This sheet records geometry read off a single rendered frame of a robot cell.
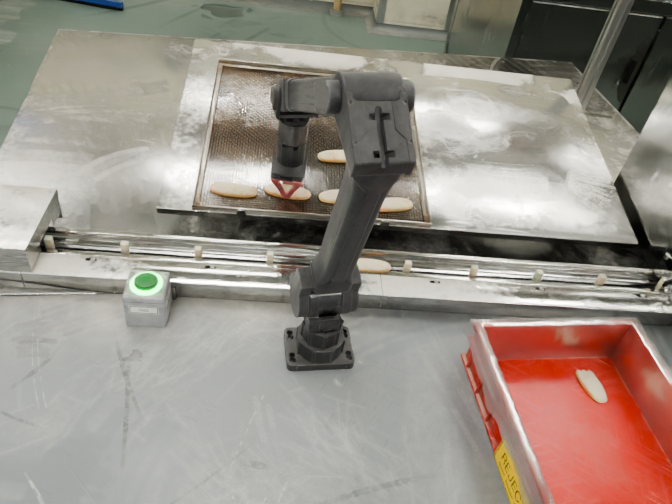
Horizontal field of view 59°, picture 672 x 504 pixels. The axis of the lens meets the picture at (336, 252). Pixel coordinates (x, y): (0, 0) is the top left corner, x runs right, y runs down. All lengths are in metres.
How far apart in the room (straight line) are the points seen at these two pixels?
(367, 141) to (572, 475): 0.65
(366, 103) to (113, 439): 0.62
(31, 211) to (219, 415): 0.53
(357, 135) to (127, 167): 0.89
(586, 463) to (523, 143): 0.81
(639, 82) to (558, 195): 1.77
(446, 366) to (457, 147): 0.59
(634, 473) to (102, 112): 1.44
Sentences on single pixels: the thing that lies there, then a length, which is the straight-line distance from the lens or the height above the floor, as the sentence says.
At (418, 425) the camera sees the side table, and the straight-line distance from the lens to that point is 1.03.
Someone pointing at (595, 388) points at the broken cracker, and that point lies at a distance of 1.19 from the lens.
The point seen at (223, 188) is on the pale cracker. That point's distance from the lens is 1.27.
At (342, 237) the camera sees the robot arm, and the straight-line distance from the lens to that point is 0.81.
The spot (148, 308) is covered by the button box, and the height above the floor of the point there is 0.87.
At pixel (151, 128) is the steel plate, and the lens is 1.64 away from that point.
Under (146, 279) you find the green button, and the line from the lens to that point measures 1.08.
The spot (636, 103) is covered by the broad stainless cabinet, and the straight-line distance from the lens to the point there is 3.26.
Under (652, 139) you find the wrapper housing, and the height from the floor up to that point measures 1.06.
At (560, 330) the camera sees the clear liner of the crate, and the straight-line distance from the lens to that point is 1.14.
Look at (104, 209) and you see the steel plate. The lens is 1.37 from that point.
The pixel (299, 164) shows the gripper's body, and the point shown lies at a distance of 1.19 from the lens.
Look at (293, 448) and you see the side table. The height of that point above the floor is 0.82.
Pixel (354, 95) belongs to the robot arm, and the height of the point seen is 1.35.
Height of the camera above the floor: 1.67
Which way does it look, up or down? 42 degrees down
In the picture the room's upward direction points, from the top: 10 degrees clockwise
